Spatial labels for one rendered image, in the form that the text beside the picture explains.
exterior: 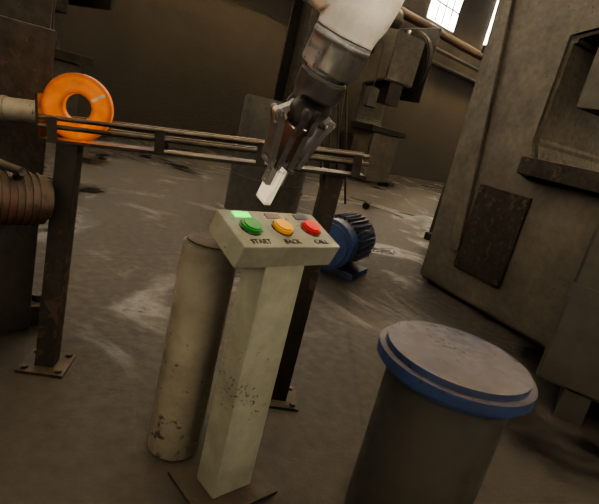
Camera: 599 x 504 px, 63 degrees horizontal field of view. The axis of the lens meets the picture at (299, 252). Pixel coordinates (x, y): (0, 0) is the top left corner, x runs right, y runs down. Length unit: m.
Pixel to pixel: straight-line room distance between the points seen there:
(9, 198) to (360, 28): 0.88
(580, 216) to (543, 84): 0.72
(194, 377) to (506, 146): 2.24
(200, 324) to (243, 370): 0.15
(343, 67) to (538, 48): 2.30
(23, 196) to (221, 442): 0.71
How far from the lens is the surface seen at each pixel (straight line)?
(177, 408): 1.15
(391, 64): 8.66
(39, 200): 1.29
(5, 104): 1.36
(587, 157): 3.19
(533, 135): 2.83
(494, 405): 0.94
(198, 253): 1.00
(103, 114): 1.30
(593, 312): 1.96
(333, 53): 0.73
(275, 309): 0.95
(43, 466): 1.23
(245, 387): 1.00
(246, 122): 3.67
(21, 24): 1.50
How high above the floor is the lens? 0.81
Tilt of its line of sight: 15 degrees down
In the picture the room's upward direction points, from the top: 14 degrees clockwise
